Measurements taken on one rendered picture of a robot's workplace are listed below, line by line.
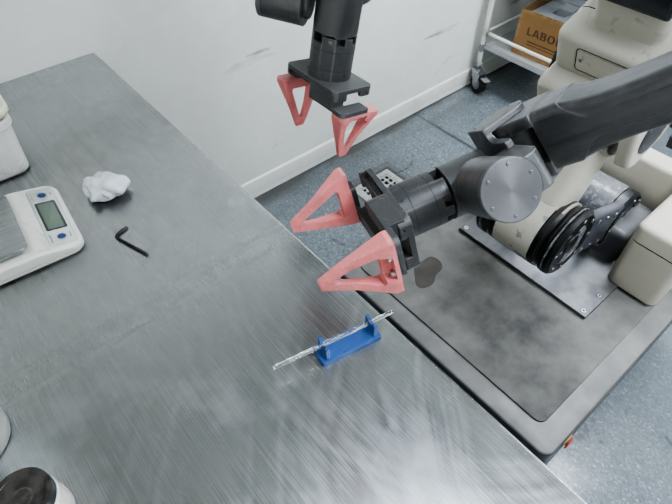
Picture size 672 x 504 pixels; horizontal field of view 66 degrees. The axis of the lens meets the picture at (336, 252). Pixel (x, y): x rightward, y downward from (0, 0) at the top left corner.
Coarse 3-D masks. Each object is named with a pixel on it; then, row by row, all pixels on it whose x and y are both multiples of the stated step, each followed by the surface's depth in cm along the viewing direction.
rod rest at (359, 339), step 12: (372, 324) 76; (348, 336) 78; (360, 336) 78; (372, 336) 78; (324, 348) 73; (336, 348) 76; (348, 348) 76; (360, 348) 77; (324, 360) 75; (336, 360) 76
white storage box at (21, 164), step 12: (0, 96) 96; (0, 108) 94; (0, 120) 95; (0, 132) 96; (12, 132) 98; (0, 144) 97; (12, 144) 99; (0, 156) 99; (12, 156) 100; (24, 156) 103; (0, 168) 100; (12, 168) 102; (24, 168) 103; (0, 180) 102
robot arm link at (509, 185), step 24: (504, 120) 51; (480, 144) 53; (504, 144) 49; (480, 168) 45; (504, 168) 44; (528, 168) 44; (456, 192) 49; (480, 192) 44; (504, 192) 44; (528, 192) 44; (480, 216) 48; (504, 216) 44; (528, 216) 45
